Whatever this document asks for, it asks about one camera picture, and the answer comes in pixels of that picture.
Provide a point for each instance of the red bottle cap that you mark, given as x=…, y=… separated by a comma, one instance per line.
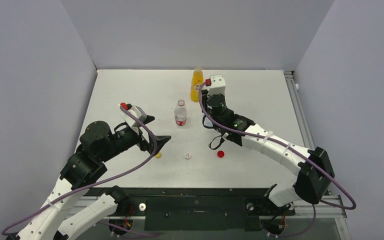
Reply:
x=220, y=154

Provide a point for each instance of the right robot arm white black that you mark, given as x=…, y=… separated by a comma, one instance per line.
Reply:
x=311, y=167

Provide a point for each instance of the white bottle cap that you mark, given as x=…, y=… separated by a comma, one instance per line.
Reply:
x=188, y=156

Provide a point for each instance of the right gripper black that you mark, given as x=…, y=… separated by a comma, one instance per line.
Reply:
x=204, y=97

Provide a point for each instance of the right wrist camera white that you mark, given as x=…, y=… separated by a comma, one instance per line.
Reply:
x=215, y=85

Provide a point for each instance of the aluminium frame rail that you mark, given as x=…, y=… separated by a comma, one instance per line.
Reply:
x=293, y=89

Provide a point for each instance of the yellow juice bottle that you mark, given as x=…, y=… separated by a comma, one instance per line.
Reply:
x=196, y=81

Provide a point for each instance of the yellow bottle cap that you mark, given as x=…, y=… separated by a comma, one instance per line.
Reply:
x=158, y=155

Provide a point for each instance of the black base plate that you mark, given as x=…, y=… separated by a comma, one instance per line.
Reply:
x=199, y=209

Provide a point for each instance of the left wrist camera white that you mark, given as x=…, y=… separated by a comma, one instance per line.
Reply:
x=132, y=115

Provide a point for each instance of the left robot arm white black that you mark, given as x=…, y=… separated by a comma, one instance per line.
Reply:
x=98, y=144

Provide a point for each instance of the clear bottle red label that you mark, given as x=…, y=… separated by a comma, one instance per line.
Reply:
x=180, y=113

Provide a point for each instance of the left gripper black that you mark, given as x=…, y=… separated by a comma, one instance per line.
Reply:
x=144, y=144

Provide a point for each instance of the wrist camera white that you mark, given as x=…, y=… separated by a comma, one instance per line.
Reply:
x=132, y=115
x=215, y=85

